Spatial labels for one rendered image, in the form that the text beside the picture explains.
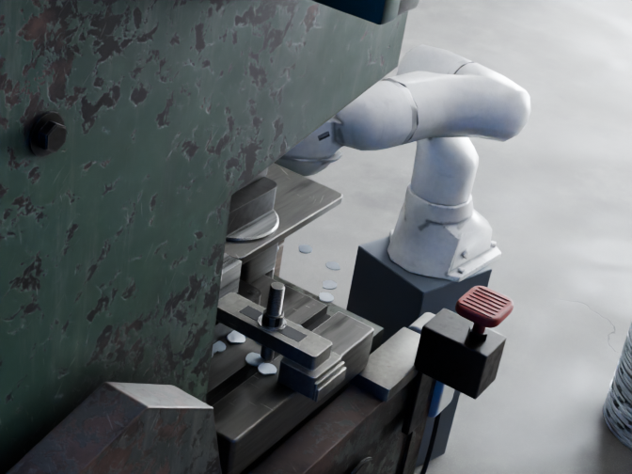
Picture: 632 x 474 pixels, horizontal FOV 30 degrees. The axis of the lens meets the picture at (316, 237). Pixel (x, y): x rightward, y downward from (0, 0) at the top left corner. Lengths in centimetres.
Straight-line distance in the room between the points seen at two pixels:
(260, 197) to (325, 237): 173
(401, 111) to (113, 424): 96
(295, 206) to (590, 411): 127
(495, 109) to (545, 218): 150
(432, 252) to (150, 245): 113
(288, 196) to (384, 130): 26
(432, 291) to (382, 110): 42
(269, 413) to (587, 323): 175
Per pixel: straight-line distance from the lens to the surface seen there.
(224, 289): 145
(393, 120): 183
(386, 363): 156
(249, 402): 135
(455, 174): 206
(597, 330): 299
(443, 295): 214
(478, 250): 221
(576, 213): 351
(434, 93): 191
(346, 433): 147
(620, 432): 264
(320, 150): 184
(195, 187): 107
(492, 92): 196
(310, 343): 137
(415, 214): 210
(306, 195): 163
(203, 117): 104
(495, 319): 148
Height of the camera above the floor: 154
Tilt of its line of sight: 30 degrees down
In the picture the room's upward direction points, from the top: 9 degrees clockwise
